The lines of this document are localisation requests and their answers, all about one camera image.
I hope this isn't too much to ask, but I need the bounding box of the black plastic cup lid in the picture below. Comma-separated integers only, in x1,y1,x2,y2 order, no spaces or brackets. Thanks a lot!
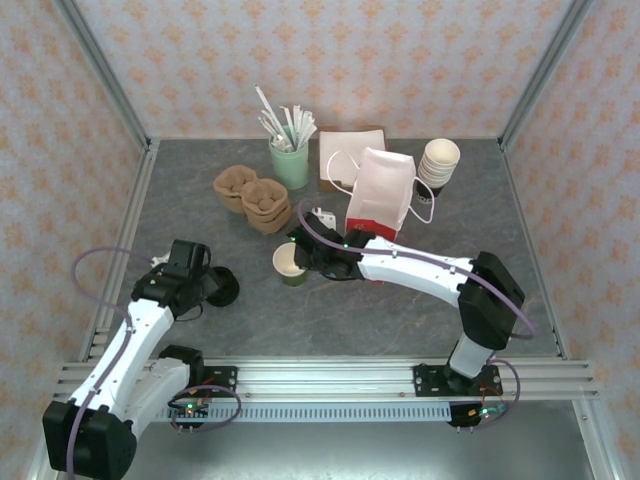
208,266,241,308

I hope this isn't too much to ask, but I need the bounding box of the green paper coffee cup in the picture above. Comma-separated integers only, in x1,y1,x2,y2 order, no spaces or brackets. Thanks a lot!
272,241,309,288

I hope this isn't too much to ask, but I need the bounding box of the white red paper bag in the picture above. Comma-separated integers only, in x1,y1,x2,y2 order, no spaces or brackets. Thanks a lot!
327,146,435,246

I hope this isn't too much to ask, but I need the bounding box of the brown pulp cup carrier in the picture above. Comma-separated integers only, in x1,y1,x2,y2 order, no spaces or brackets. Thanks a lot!
213,164,290,215

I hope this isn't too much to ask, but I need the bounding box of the brown napkin tray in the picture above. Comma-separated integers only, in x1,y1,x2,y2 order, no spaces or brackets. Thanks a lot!
317,124,389,194

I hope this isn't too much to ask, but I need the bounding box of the green cylindrical straw holder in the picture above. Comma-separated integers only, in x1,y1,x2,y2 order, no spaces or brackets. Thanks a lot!
268,124,310,191

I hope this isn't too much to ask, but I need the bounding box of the small circuit board with LEDs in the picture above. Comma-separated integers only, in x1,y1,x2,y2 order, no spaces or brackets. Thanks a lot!
172,397,212,417
468,403,507,420

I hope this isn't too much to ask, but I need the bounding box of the stack of white napkins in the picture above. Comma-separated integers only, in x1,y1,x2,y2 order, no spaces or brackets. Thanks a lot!
318,128,388,184

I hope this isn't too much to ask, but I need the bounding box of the paper wrapped straw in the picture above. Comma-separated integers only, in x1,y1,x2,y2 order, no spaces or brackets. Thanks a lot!
279,103,297,149
257,114,281,147
253,83,282,137
293,104,319,149

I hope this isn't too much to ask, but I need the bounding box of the stack of paper cups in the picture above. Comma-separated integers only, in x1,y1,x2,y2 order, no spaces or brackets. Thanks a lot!
415,138,462,199

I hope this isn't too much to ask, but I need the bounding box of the aluminium left side rail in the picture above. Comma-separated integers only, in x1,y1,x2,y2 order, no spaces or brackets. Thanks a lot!
77,138,161,362

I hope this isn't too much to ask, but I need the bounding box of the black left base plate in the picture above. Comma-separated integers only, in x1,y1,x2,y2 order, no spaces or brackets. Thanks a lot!
201,365,239,399

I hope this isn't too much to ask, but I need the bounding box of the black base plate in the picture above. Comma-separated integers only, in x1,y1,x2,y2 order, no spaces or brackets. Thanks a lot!
413,363,502,399
201,365,239,399

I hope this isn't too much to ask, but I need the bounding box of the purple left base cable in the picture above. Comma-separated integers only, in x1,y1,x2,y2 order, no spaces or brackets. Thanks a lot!
168,383,243,434

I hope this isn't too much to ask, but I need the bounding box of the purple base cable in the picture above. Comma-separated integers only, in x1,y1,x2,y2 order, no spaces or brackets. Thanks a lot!
455,358,524,432
168,383,243,434

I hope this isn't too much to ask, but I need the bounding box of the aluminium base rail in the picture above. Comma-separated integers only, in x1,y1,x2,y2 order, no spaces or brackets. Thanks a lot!
53,356,600,402

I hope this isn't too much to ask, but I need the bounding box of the slotted grey cable duct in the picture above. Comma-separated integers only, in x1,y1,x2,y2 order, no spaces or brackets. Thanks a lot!
152,402,454,424

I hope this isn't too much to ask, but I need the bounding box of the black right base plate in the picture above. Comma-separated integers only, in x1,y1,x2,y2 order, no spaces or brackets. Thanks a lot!
413,363,502,399

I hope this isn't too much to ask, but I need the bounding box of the aluminium left corner post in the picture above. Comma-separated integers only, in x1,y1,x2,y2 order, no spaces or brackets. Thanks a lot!
51,0,153,152

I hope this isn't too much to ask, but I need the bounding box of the aluminium corner post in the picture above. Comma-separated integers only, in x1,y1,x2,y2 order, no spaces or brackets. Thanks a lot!
51,0,153,152
498,0,600,151

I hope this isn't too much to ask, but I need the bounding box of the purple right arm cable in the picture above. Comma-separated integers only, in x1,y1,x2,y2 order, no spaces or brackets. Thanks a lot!
296,199,539,342

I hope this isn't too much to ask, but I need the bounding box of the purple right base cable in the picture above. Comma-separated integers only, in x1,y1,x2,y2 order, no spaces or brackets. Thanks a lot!
455,358,524,432

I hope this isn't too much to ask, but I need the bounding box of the aluminium right corner post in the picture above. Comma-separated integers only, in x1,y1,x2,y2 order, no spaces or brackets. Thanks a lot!
498,0,600,151

